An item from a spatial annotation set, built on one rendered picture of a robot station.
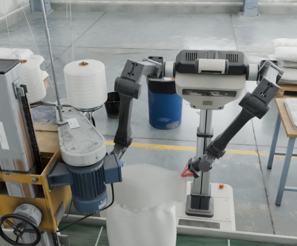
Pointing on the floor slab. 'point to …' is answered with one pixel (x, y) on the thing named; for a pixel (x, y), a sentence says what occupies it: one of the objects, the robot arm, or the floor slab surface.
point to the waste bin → (164, 104)
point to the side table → (282, 113)
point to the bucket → (112, 105)
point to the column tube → (13, 138)
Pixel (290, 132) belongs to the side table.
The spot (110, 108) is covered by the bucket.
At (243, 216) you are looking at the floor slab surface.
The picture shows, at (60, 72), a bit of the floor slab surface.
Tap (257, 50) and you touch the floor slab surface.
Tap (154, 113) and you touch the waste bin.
